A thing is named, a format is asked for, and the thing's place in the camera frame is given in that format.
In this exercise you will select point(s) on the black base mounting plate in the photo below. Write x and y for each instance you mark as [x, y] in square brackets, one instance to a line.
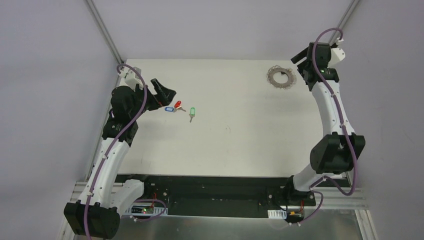
[224, 196]

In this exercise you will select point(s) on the green tagged key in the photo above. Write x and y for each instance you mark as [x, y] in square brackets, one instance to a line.
[192, 113]

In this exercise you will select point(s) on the right controller circuit board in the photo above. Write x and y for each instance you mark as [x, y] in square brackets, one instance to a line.
[294, 217]

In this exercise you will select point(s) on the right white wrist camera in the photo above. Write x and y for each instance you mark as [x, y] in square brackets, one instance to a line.
[337, 53]

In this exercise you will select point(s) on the large metal disc keyring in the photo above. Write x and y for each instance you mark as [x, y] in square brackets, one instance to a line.
[280, 77]

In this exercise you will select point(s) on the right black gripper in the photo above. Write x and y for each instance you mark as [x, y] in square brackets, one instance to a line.
[305, 62]

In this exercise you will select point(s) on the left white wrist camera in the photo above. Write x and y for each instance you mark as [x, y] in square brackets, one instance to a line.
[130, 77]

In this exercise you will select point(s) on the aluminium frame post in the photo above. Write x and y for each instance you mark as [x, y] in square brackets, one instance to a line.
[101, 26]
[344, 19]

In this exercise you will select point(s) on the red tagged key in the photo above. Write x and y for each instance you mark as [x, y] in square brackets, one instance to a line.
[178, 107]

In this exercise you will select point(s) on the left controller circuit board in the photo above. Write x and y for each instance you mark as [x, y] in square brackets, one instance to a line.
[139, 209]

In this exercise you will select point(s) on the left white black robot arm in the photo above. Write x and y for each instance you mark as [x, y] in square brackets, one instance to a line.
[97, 212]

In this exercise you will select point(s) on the controller circuit board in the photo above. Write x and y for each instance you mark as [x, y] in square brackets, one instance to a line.
[294, 217]
[139, 209]

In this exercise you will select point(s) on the left aluminium frame post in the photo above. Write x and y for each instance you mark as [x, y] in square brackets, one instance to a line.
[101, 26]

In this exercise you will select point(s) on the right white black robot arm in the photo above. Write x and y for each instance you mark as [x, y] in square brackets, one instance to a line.
[340, 147]

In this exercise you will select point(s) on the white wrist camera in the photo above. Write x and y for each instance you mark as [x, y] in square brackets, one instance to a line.
[130, 77]
[337, 53]

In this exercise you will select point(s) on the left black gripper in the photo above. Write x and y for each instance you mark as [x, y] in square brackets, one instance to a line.
[154, 98]

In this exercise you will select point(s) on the right white slotted cable duct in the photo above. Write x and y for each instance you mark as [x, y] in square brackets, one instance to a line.
[277, 214]

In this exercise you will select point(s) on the right aluminium frame post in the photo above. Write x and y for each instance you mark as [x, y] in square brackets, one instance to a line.
[344, 19]

